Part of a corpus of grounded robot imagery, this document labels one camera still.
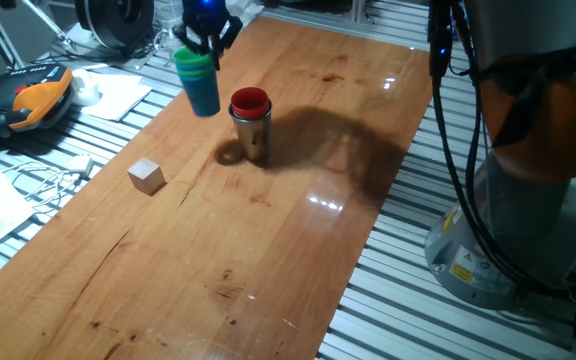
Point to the white crumpled tissue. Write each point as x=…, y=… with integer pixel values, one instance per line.
x=248, y=10

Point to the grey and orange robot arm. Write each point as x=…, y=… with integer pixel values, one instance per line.
x=543, y=150

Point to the white blank paper sheet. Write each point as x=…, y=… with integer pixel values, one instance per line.
x=118, y=95

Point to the white round device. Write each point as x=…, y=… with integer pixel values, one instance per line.
x=85, y=87

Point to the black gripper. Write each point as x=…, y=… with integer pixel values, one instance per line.
x=207, y=17

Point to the clear drinking glass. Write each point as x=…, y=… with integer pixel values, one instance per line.
x=168, y=30

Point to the orange and black teach pendant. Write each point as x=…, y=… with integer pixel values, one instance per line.
x=38, y=100

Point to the black filament spool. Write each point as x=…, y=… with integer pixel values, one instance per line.
x=118, y=22

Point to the varnished wooden board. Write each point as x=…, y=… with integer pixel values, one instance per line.
x=168, y=275

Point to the light wooden cube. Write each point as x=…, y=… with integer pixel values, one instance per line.
x=145, y=175

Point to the red plastic cup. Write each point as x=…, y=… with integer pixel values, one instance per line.
x=250, y=102

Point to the stainless steel cup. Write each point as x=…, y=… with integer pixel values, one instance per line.
x=253, y=142

